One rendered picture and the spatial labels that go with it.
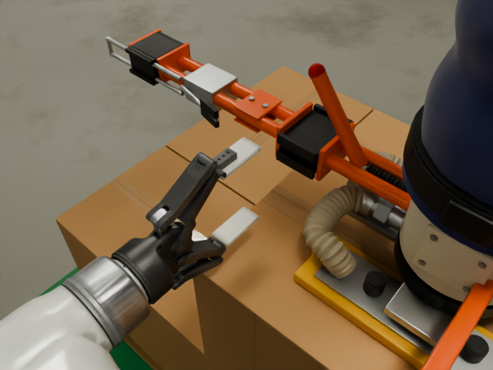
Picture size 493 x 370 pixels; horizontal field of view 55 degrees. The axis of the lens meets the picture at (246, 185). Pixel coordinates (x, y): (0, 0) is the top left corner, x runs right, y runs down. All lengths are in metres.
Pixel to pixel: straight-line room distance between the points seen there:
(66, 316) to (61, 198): 1.72
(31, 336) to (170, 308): 0.68
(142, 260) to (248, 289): 0.21
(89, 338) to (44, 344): 0.04
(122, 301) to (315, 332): 0.28
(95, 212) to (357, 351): 0.89
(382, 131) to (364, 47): 1.56
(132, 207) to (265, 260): 0.69
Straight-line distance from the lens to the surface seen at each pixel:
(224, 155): 0.57
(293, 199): 0.81
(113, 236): 1.30
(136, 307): 0.53
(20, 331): 0.51
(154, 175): 1.43
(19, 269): 2.04
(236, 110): 0.76
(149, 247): 0.55
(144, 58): 0.87
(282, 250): 0.74
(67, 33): 3.38
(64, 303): 0.52
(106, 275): 0.53
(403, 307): 0.66
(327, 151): 0.67
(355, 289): 0.69
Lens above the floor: 1.54
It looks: 47 degrees down
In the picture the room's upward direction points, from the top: straight up
